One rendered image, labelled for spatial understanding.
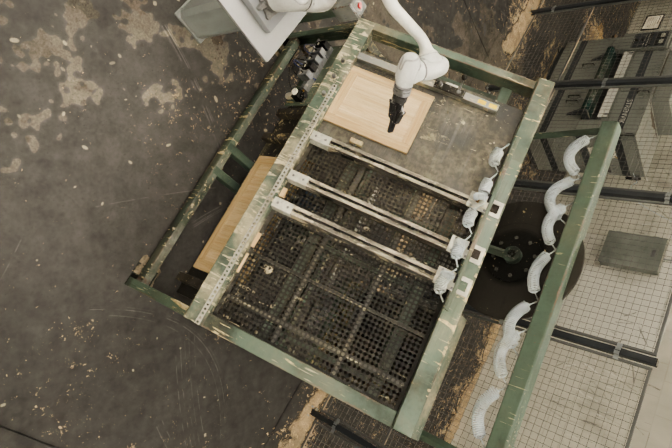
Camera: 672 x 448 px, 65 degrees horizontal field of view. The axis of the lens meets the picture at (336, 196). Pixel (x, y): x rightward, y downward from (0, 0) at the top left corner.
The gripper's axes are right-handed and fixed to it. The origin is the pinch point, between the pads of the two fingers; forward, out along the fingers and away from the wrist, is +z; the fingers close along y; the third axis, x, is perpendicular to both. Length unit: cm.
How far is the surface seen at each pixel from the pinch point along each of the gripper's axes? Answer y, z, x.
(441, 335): 86, 68, -2
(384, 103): -48, 23, 28
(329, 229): 11, 58, -32
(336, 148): -30.7, 37.3, -11.0
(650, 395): 125, 344, 357
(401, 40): -81, 0, 54
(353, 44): -92, 7, 25
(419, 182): 9.8, 37.2, 23.2
